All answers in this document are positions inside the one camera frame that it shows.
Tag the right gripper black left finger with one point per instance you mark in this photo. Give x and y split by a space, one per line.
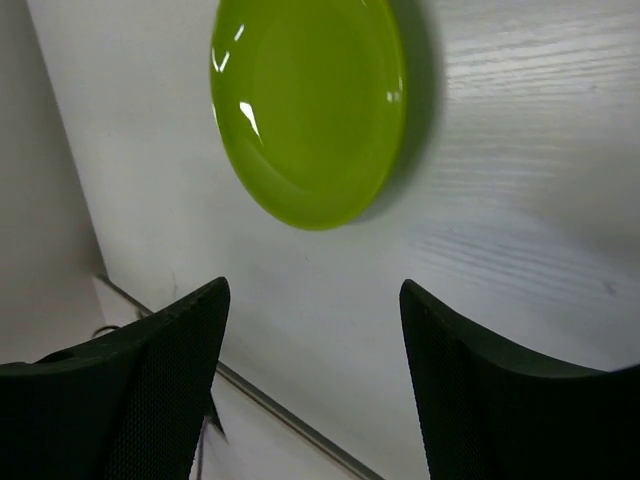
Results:
126 405

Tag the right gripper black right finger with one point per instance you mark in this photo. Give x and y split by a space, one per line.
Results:
490 408

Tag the green plastic plate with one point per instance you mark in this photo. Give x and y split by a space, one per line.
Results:
310 102

